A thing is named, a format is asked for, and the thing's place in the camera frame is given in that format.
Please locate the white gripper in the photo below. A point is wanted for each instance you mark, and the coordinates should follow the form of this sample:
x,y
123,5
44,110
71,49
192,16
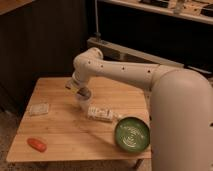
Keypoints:
x,y
73,85

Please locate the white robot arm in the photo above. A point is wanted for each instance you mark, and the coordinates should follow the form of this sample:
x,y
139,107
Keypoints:
x,y
179,142

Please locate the white patterned box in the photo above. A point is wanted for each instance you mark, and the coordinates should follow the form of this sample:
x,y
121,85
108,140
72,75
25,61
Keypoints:
x,y
101,114

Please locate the white clear packet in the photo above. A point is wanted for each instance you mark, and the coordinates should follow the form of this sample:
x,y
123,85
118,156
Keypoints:
x,y
39,109

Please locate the metal pole stand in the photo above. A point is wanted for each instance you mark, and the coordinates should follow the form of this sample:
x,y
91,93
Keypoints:
x,y
97,33

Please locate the wooden table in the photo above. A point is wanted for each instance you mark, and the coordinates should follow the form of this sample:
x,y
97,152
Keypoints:
x,y
68,134

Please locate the green round plate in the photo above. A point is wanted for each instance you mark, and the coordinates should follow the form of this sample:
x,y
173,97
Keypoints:
x,y
132,135

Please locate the orange red toy carrot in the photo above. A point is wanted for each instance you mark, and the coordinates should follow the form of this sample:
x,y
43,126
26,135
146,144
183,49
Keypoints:
x,y
37,144

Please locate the dark shelf unit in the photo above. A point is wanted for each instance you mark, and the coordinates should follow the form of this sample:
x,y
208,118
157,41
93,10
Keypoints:
x,y
171,44

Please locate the black device on ledge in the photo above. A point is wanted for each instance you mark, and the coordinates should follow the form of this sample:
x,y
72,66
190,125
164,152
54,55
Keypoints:
x,y
205,73

